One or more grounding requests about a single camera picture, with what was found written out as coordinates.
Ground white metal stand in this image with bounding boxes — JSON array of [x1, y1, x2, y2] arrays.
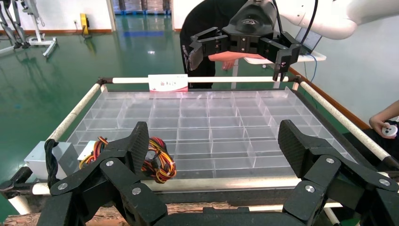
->
[[21, 0, 58, 58]]

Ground blue cable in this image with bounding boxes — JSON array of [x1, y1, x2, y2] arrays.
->
[[303, 54, 318, 82]]

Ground white desk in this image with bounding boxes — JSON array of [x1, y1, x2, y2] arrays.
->
[[231, 51, 327, 89]]

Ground yellow wall device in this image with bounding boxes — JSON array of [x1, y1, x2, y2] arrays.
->
[[80, 13, 93, 39]]

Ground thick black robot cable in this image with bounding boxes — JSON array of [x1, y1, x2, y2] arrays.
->
[[300, 0, 319, 46]]

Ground standing person bare forearm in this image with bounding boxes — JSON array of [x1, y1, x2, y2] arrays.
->
[[208, 50, 265, 62]]

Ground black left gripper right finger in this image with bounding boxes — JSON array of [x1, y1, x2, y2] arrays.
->
[[277, 119, 399, 226]]

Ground white round controller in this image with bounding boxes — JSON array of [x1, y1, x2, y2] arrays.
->
[[382, 122, 399, 138]]

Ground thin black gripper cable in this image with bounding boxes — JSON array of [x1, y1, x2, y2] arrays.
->
[[272, 0, 284, 33]]

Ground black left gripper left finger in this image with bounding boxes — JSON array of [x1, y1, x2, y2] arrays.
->
[[37, 121, 169, 226]]

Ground grey metal stand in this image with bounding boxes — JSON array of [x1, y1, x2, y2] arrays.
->
[[0, 0, 31, 56]]

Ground grey power supply black cable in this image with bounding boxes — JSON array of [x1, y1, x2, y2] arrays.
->
[[24, 138, 80, 189]]

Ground seated person bare forearm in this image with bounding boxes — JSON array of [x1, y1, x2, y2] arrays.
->
[[374, 99, 399, 124]]

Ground clear acrylic divider tray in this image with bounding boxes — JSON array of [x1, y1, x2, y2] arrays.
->
[[66, 87, 358, 180]]

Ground power supply with coloured wires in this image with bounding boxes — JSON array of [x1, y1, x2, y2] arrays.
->
[[77, 136, 109, 170], [141, 137, 178, 185]]

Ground blue pallet stack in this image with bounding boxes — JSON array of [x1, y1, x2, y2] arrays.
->
[[112, 0, 172, 16]]

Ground black laptop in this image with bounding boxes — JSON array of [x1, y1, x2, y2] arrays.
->
[[294, 27, 323, 56]]

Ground standing person in black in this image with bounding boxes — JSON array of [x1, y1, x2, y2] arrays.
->
[[180, 0, 250, 89]]

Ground white red label sign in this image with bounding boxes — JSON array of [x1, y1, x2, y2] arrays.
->
[[148, 74, 189, 93]]

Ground seated person dark clothes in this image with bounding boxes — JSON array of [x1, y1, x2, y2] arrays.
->
[[342, 120, 399, 164]]

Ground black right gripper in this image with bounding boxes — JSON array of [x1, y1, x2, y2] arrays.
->
[[188, 0, 302, 82]]

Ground brown cardboard divider box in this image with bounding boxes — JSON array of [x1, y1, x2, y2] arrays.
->
[[3, 202, 240, 226]]

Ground seated person hand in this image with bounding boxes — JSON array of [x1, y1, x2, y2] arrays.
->
[[369, 114, 391, 138]]

